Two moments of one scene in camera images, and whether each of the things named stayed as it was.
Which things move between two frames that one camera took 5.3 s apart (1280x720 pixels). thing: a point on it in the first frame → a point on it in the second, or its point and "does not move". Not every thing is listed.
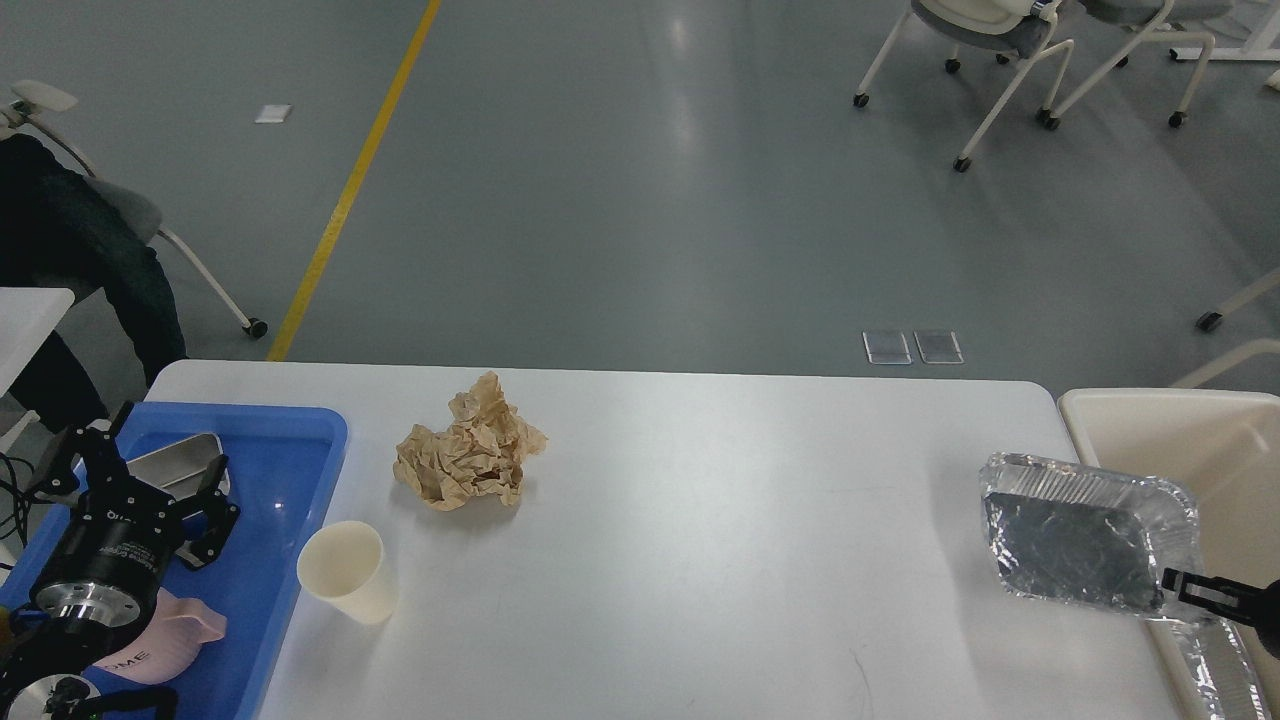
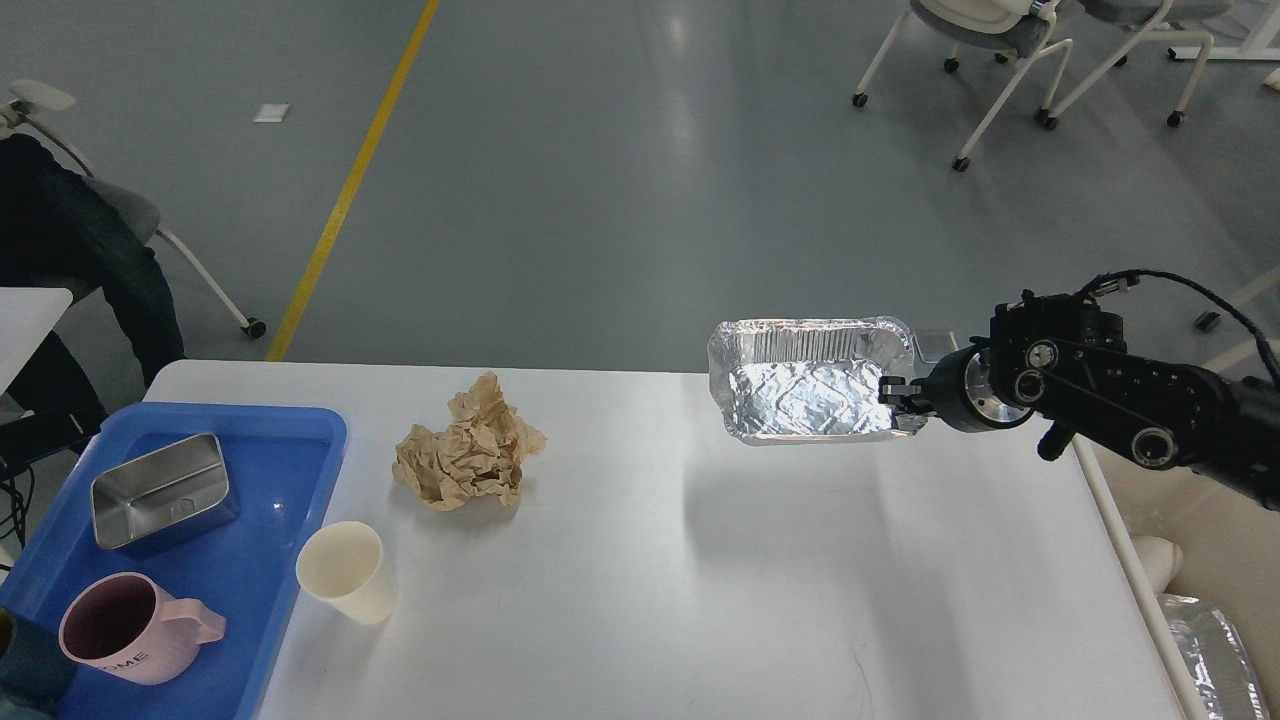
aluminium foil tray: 1064,531 → 810,379
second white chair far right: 1163,16 does not move
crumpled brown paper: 482,453 does not move
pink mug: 179,626 does not move
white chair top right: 1021,28 does not move
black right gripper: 1257,606 → 961,391
